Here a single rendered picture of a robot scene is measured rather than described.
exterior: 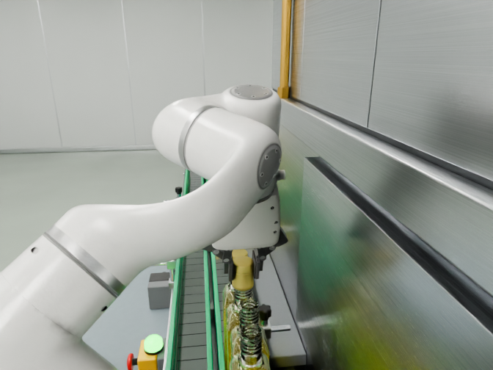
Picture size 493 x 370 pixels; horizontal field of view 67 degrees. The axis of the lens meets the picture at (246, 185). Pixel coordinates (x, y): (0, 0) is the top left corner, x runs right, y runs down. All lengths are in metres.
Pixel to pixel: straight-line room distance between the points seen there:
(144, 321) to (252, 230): 0.73
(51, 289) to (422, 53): 0.38
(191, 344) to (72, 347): 0.58
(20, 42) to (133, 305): 5.84
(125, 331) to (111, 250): 0.86
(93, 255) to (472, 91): 0.32
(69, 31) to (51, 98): 1.06
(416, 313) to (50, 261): 0.30
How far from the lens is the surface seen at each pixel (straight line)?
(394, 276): 0.39
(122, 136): 6.52
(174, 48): 6.27
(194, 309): 1.00
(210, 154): 0.35
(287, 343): 0.90
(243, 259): 0.60
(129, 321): 1.21
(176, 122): 0.38
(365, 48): 0.51
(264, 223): 0.52
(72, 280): 0.32
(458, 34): 0.36
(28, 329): 0.33
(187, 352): 0.89
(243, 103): 0.42
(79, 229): 0.33
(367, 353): 0.48
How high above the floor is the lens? 1.49
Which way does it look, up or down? 19 degrees down
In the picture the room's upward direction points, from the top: straight up
